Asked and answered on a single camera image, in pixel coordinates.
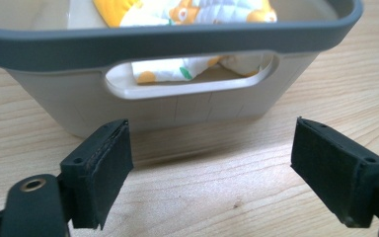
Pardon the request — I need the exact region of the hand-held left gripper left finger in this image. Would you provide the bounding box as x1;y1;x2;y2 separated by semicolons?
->
59;118;134;231

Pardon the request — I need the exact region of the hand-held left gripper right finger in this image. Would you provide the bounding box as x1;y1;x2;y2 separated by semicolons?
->
290;117;379;229

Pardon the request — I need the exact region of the grey-rimmed beige plastic basket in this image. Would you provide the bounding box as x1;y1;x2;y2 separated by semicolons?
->
0;0;365;139

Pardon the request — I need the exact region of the white and yellow printed cloth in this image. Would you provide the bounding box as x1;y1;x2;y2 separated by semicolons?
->
92;0;278;85

